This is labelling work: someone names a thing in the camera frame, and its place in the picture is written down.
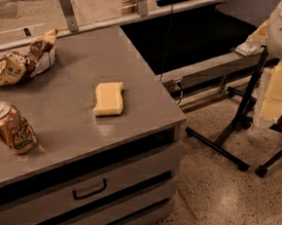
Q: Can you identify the yellow sponge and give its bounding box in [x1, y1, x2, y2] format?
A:
[93, 82, 123, 117]

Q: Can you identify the grey drawer cabinet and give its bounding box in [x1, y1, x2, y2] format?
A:
[0, 28, 186, 225]

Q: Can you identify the black rolling stand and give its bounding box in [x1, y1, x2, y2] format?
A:
[186, 47, 282, 177]

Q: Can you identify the brown chip bag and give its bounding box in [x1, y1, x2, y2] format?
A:
[0, 28, 57, 88]

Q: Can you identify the orange soda can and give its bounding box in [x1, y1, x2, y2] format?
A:
[0, 100, 37, 155]

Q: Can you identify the grey tilted tray top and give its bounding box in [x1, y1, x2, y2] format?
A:
[216, 0, 281, 27]

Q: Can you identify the grey metal rail frame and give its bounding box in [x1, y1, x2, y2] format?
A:
[0, 0, 282, 107]

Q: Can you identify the black drawer handle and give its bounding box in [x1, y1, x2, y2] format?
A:
[72, 179, 108, 201]

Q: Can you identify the black hanging cable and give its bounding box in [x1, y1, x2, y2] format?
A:
[152, 4, 181, 83]

